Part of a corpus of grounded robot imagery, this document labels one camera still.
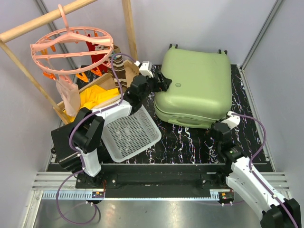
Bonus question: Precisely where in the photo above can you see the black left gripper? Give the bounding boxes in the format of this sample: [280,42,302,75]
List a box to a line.
[140,73,172,102]

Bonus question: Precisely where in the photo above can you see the green hard-shell suitcase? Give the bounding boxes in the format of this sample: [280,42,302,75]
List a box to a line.
[154,47,232,129]

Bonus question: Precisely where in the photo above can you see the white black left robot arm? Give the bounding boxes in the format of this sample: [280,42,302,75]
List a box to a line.
[69,71,172,188]

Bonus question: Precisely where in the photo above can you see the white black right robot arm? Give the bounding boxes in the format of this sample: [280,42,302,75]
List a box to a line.
[210,122,302,228]

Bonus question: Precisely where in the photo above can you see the brown striped sock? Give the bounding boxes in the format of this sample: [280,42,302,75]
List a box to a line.
[108,55,127,88]

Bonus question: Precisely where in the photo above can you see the red garment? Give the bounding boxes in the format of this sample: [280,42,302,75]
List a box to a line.
[86,42,108,76]

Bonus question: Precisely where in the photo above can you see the white plastic mesh basket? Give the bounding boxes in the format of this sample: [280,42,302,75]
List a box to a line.
[93,101,162,162]

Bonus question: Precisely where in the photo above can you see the yellow shorts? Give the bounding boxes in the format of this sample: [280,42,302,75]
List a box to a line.
[65,85,120,122]

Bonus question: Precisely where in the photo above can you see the orange clothespin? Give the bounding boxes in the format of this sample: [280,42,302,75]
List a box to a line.
[75,72,89,83]

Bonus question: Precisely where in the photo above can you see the wooden clothes rack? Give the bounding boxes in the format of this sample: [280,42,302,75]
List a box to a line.
[0,0,140,124]

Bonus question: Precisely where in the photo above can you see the pale pink garment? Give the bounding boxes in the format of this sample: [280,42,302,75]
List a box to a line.
[56,77,81,116]

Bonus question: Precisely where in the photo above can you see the pink round clip hanger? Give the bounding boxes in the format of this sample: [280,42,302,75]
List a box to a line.
[30,4,114,80]

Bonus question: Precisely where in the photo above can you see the black box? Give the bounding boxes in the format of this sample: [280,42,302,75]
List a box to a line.
[50,122,107,171]

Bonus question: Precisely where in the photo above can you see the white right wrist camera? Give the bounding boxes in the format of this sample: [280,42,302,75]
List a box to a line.
[221,111,240,130]

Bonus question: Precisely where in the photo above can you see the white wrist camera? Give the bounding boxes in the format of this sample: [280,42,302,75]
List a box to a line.
[221,111,240,130]
[134,60,153,78]

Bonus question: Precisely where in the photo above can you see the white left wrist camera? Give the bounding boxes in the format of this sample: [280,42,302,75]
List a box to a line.
[134,60,153,78]

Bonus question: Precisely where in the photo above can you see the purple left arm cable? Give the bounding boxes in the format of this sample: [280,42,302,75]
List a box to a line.
[56,53,138,225]

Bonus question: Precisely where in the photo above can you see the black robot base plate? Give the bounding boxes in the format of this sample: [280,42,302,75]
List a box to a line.
[46,162,266,200]

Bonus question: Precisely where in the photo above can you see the aluminium frame rail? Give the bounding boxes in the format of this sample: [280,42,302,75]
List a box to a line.
[21,171,300,228]

